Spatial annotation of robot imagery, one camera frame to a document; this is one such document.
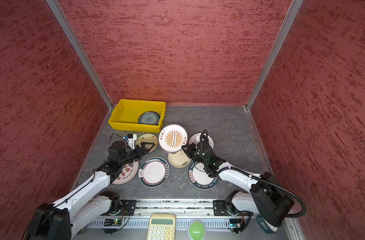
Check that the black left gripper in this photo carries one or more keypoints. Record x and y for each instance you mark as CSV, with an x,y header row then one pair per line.
x,y
141,154

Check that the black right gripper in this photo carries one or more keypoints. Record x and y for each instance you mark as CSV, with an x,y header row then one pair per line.
x,y
190,149

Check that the white plate with quatrefoil design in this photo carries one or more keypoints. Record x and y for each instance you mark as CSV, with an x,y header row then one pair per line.
x,y
195,139

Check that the white plate orange sunburst design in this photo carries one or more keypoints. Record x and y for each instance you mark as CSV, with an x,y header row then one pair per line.
x,y
172,137

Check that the blue floral rimmed plate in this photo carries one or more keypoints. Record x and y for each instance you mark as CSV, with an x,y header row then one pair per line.
x,y
149,118

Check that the white plate dark green rim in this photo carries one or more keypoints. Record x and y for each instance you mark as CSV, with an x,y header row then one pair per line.
x,y
161,117

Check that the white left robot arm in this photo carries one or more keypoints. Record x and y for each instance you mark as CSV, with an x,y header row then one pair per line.
x,y
64,218

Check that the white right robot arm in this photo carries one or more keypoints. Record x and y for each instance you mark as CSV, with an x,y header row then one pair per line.
x,y
268,198

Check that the yellow plastic bin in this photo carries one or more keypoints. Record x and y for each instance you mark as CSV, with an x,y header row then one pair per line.
x,y
125,115

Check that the cream plate with black blotch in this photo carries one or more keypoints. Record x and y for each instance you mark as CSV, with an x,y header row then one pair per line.
x,y
179,159

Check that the small cream plate with calligraphy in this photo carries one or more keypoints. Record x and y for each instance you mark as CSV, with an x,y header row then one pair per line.
x,y
150,138

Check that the white plate green red rim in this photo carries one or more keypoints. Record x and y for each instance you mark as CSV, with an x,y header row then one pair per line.
x,y
153,172

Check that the white plate red characters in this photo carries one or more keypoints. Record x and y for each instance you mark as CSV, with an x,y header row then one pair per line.
x,y
129,172

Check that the green banded HAO SHI plate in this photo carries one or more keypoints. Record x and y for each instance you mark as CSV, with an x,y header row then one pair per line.
x,y
199,177

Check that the left green circuit board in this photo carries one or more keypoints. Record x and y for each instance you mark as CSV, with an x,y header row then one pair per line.
x,y
115,223

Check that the green circuit board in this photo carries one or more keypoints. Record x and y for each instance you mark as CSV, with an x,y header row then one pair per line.
x,y
115,223
235,223

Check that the yellow calculator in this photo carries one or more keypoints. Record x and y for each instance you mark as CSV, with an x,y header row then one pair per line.
x,y
161,227

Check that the green round push button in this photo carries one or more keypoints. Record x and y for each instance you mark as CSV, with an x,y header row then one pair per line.
x,y
196,230

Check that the right green circuit board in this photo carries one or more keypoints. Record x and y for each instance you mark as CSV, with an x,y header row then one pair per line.
x,y
235,223

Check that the dark green alarm clock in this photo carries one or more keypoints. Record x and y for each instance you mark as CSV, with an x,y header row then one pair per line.
x,y
265,226

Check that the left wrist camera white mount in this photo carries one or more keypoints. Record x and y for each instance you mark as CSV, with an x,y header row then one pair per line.
x,y
131,139

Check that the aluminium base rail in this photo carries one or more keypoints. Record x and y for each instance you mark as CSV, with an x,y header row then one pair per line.
x,y
135,214

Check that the silver left corner wall strip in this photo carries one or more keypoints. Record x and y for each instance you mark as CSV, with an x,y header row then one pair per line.
x,y
71,36

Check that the silver corner wall strip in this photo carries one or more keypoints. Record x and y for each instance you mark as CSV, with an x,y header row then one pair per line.
x,y
71,36
279,40

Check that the silver right corner wall strip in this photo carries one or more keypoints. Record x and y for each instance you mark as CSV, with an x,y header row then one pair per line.
x,y
279,40

